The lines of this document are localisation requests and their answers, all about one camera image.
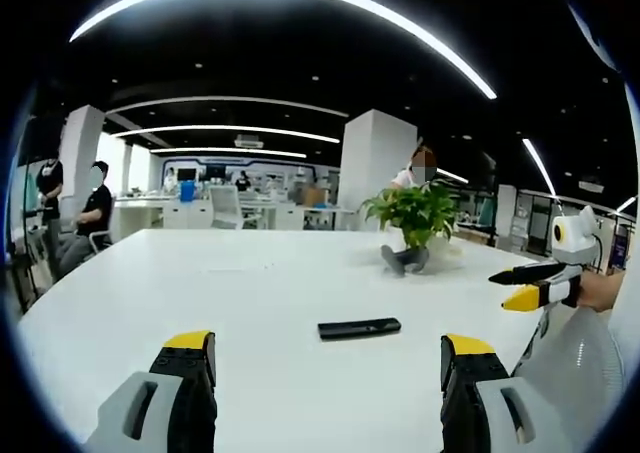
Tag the person's right hand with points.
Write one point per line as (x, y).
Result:
(597, 290)

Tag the cardboard box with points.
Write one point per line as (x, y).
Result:
(312, 196)

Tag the green potted plant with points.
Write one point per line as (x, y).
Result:
(417, 213)

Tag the dark grey figurine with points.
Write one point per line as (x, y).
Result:
(405, 260)

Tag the grey office chair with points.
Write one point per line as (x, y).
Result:
(100, 238)

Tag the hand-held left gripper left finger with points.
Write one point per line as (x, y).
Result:
(165, 398)

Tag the black remote control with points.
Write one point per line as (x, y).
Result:
(359, 328)

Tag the white office desk row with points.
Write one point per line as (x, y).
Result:
(200, 213)

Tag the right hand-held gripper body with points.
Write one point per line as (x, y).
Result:
(570, 243)

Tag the white mesh office chair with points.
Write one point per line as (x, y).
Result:
(582, 373)

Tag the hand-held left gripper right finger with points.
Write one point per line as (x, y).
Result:
(480, 398)

